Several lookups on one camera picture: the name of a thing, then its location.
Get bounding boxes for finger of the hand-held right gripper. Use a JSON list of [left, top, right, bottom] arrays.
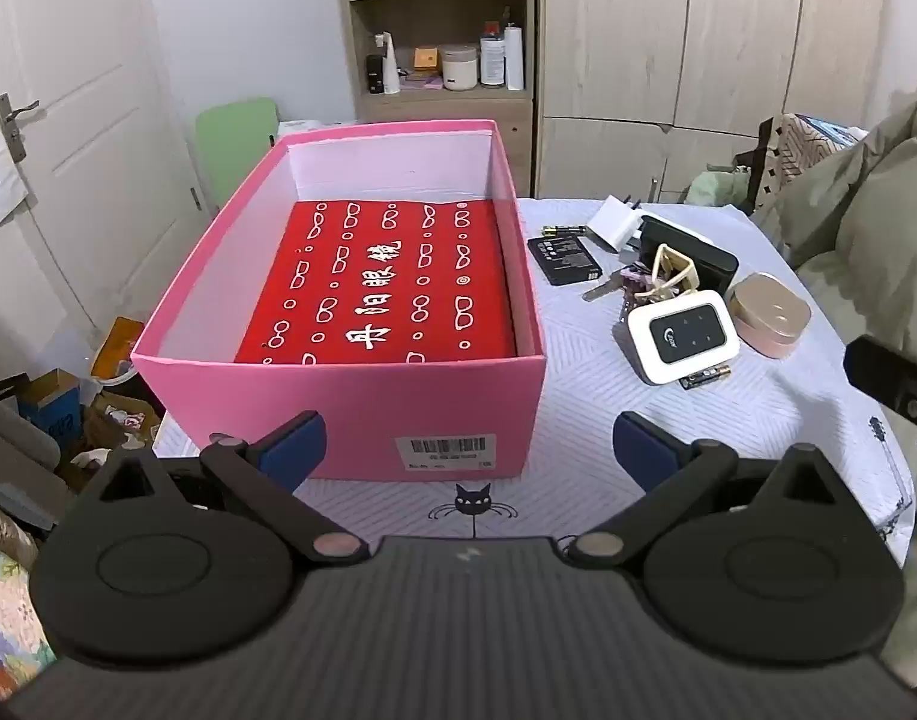
[[843, 335, 917, 425]]

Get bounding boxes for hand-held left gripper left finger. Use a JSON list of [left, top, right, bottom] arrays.
[[76, 410, 365, 565]]

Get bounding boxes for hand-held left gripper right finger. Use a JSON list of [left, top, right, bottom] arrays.
[[571, 411, 865, 567]]

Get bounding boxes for white pocket router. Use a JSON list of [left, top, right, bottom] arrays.
[[627, 289, 741, 386]]

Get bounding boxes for rounded compact case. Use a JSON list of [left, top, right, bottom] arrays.
[[727, 272, 814, 359]]

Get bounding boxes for pink cardboard box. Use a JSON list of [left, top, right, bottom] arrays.
[[130, 118, 547, 482]]

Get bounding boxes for silver keys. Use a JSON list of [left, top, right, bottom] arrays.
[[582, 270, 632, 316]]

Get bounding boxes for cream plastic clip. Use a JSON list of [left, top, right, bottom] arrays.
[[651, 242, 701, 299]]

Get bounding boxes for black power bank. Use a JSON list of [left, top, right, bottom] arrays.
[[630, 216, 741, 293]]

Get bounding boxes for white patterned tablecloth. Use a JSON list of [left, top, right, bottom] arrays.
[[154, 195, 917, 563]]

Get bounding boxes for olive green jacket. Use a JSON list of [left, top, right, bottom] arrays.
[[759, 94, 917, 421]]

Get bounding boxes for brown box with scraps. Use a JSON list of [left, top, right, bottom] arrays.
[[83, 390, 163, 458]]

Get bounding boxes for red printed cloth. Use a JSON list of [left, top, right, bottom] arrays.
[[233, 199, 518, 366]]

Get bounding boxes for black flat phone battery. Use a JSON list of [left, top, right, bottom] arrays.
[[528, 235, 606, 287]]

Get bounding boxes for trash bin with orange bag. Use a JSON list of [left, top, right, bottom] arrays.
[[91, 317, 146, 383]]

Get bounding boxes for white power adapter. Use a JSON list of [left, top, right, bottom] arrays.
[[586, 195, 646, 254]]

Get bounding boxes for geometric patterned bag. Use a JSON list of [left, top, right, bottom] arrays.
[[759, 112, 872, 211]]

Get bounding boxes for blue cardboard box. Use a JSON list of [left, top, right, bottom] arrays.
[[16, 369, 80, 458]]

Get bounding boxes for pale green cloth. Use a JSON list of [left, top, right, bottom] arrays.
[[687, 165, 756, 211]]

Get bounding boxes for grey chair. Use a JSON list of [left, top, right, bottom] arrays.
[[0, 382, 62, 533]]

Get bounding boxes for green folding table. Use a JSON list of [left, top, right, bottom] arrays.
[[196, 97, 281, 215]]

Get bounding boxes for floral cloth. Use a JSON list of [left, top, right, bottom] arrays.
[[0, 532, 58, 698]]

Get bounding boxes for wooden bookshelf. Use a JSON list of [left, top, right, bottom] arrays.
[[337, 0, 538, 196]]

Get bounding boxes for light wooden wardrobe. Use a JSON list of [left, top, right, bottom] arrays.
[[535, 0, 891, 203]]

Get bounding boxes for white door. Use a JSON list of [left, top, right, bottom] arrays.
[[0, 0, 205, 361]]

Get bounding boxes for white jar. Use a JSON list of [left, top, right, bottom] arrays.
[[439, 45, 480, 91]]

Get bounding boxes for labelled spray bottle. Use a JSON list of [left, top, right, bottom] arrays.
[[480, 22, 506, 87]]

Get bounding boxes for metal door handle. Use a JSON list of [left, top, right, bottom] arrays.
[[0, 94, 41, 162]]

